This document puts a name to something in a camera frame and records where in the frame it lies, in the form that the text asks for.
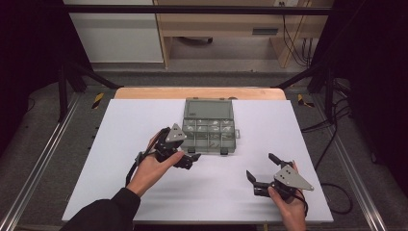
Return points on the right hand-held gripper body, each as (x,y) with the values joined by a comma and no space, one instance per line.
(288,181)

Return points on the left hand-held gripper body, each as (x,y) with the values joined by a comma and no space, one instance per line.
(170,141)

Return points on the grey clear plastic organizer box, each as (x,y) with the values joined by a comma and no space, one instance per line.
(208,126)

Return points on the person's right hand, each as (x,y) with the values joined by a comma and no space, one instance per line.
(288,208)

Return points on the person's left hand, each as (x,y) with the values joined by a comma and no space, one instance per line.
(150,173)

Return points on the white board table cover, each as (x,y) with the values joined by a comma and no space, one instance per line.
(224,186)

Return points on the assorted metal screws group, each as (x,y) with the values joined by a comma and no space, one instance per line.
(208,125)

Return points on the yellow black floor tape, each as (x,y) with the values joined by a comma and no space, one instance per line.
(303,101)
(97,100)

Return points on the black metal stand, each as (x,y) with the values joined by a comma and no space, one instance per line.
(64,89)
(327,86)

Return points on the white cabinet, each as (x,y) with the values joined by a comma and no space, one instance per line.
(115,32)

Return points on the black curtain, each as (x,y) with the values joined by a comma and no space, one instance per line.
(375,80)
(29,48)

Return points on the grey desk label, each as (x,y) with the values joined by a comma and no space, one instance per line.
(265,31)

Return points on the light wooden desk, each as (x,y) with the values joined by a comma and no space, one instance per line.
(224,22)

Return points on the aluminium floor rail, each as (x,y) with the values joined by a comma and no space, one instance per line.
(41,154)
(352,166)

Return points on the black horizontal frame bar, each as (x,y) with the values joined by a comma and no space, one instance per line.
(192,9)

